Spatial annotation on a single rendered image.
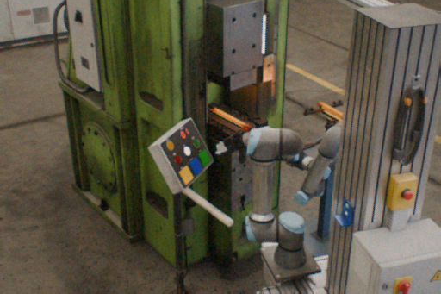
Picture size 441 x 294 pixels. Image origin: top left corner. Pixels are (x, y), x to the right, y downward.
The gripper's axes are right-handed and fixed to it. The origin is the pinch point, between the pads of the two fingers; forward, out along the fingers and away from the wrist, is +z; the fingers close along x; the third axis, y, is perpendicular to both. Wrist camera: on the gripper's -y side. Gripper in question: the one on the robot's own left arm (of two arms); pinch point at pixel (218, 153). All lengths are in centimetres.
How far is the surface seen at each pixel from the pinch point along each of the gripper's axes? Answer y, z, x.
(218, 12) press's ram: 66, -20, -33
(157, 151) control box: 19.1, 13.6, 27.0
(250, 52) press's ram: 38, -18, -49
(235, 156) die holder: -14.7, 13.8, -32.3
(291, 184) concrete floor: -89, 58, -147
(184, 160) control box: 6.4, 10.3, 15.4
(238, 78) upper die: 27.7, -7.5, -40.6
